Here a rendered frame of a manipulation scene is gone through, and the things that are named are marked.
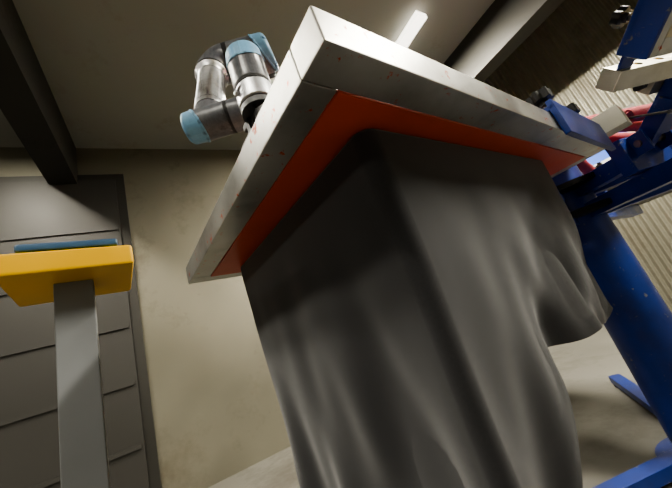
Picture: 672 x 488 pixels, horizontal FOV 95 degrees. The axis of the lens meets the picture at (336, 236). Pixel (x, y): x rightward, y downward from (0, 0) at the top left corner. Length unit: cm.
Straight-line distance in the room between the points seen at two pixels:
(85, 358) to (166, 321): 271
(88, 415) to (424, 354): 39
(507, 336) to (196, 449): 296
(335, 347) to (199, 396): 277
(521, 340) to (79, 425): 50
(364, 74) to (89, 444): 49
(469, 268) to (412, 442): 20
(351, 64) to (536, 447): 38
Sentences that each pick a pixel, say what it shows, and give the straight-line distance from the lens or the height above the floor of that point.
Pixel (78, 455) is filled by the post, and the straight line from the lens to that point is 50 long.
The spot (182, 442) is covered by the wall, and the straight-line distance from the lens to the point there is 317.
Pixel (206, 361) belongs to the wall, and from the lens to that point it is 316.
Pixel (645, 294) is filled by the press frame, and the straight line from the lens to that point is 157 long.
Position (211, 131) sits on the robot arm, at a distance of 79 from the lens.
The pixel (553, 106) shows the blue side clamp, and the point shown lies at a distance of 67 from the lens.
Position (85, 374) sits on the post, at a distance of 50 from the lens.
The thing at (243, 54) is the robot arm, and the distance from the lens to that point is 71.
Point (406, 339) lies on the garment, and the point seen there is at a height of 73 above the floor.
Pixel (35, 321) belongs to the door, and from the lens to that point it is 332.
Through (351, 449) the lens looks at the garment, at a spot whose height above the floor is 62.
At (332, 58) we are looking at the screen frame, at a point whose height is 95.
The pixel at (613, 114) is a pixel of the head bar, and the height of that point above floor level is 102.
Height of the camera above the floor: 75
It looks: 17 degrees up
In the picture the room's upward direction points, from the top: 19 degrees counter-clockwise
